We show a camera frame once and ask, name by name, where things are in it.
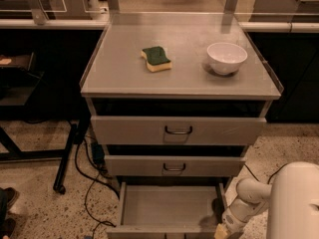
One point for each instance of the padded gripper body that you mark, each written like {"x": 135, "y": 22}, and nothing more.
{"x": 231, "y": 222}

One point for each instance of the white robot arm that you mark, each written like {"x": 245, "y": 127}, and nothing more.
{"x": 292, "y": 201}

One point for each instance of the white ceramic bowl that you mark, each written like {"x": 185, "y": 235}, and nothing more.
{"x": 225, "y": 58}

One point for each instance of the black power adapter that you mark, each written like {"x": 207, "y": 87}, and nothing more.
{"x": 98, "y": 154}

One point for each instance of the white horizontal rail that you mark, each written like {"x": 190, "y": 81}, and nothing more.
{"x": 268, "y": 27}

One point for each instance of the grey middle drawer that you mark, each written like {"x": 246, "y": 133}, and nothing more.
{"x": 186, "y": 166}

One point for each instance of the grey top drawer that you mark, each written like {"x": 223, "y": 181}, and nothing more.
{"x": 176, "y": 130}

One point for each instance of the green and yellow sponge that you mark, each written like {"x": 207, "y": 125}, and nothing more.
{"x": 156, "y": 59}

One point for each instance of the black metal table frame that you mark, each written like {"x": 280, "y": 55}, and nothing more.
{"x": 17, "y": 97}

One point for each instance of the grey metal drawer cabinet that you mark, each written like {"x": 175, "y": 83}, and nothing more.
{"x": 118, "y": 83}

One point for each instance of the grey bottom drawer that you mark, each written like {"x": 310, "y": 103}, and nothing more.
{"x": 168, "y": 212}

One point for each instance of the grey drawer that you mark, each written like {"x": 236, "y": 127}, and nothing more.
{"x": 168, "y": 212}
{"x": 176, "y": 130}
{"x": 186, "y": 166}

